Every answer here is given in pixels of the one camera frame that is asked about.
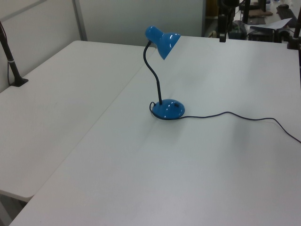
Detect dark green electronic device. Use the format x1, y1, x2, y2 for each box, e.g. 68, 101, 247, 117
230, 20, 248, 39

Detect short black clamped bar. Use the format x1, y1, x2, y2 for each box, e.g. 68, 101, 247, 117
218, 14, 228, 43

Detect white paper sheet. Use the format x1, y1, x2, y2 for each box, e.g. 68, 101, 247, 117
265, 18, 293, 30

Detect black stand with clamp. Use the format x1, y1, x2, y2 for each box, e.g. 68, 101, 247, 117
286, 0, 301, 50

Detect blue gooseneck desk lamp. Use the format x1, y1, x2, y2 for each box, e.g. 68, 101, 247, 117
144, 25, 186, 121

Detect black equipment box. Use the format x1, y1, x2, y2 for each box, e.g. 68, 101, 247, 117
248, 25, 276, 41

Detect thin black lamp power cord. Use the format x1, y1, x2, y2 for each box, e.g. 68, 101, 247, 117
149, 101, 301, 144

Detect thin black upright pole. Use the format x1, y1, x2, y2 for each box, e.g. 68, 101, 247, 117
242, 0, 251, 24

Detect black keyboard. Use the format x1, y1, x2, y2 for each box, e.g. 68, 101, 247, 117
276, 4, 295, 20

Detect brown flat object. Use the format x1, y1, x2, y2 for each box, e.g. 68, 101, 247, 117
249, 8, 274, 18

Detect black camera pole with clamp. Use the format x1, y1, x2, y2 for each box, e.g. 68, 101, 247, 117
0, 20, 29, 87

